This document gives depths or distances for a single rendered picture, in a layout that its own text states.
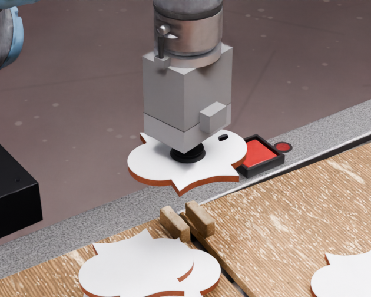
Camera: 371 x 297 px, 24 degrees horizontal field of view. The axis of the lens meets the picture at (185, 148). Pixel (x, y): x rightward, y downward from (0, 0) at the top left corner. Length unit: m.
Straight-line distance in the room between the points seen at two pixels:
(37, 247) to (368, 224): 0.47
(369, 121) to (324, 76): 1.99
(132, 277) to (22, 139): 2.09
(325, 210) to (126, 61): 2.38
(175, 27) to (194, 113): 0.11
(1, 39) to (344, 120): 0.60
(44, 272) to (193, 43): 0.42
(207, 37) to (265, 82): 2.52
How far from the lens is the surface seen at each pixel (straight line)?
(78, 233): 1.26
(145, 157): 1.03
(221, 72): 0.97
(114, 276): 1.08
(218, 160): 1.03
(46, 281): 1.16
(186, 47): 0.92
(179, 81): 0.93
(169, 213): 1.21
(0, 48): 1.34
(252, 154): 1.39
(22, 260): 1.23
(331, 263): 1.18
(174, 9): 0.90
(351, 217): 1.27
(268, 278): 1.16
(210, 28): 0.92
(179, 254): 1.11
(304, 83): 3.45
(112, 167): 2.95
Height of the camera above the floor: 1.73
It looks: 35 degrees down
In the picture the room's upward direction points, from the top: straight up
